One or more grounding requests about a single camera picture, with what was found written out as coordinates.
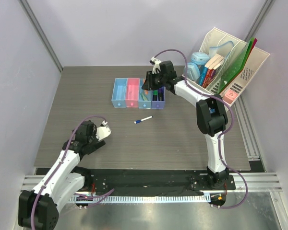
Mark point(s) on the leftmost light blue bin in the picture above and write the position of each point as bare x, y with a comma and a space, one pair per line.
119, 93

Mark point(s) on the red blue book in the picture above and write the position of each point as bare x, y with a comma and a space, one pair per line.
206, 77

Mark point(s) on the light green eraser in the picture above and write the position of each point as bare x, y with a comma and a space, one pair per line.
144, 97

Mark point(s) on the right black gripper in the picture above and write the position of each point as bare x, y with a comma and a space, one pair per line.
148, 84

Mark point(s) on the green plastic folder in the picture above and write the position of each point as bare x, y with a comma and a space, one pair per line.
236, 66

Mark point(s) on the pink bin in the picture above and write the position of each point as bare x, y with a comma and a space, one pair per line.
132, 92

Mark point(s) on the upper blue tape dispenser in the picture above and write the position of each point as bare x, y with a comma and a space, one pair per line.
199, 59

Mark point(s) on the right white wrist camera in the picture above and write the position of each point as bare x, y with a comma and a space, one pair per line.
156, 65

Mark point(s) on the tan topped book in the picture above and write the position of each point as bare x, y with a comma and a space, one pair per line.
213, 61

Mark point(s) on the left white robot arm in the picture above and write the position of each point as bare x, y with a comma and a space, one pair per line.
39, 208

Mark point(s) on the purple bin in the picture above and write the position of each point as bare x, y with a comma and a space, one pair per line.
158, 104

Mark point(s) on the blue tape dispenser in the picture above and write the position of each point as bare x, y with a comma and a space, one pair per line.
193, 71
199, 59

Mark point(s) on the green cap black marker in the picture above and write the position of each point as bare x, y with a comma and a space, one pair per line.
155, 96

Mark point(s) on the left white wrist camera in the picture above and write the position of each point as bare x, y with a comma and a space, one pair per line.
103, 131

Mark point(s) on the lower blue tape dispenser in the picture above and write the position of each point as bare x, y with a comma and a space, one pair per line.
193, 71

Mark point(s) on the clear zip bag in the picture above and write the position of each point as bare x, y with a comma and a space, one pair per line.
223, 49

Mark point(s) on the pink sticky note pad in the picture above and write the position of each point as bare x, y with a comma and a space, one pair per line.
230, 96

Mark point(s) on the white desk file organizer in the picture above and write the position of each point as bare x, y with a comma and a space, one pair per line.
255, 60

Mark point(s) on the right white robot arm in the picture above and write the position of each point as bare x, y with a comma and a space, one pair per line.
211, 115

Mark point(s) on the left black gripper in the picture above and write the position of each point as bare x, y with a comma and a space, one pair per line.
96, 143

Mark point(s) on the purple cap black marker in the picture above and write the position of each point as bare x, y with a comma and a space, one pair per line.
160, 94

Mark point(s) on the blue cap white marker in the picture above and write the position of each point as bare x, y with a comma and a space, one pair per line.
143, 119

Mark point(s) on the aluminium rail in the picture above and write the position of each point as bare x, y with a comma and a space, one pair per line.
246, 182

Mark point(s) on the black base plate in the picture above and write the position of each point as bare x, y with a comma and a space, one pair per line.
102, 180

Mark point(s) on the light blue bin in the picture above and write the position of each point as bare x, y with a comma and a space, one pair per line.
144, 104
119, 93

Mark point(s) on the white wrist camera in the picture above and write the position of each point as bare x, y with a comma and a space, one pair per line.
156, 65
103, 131

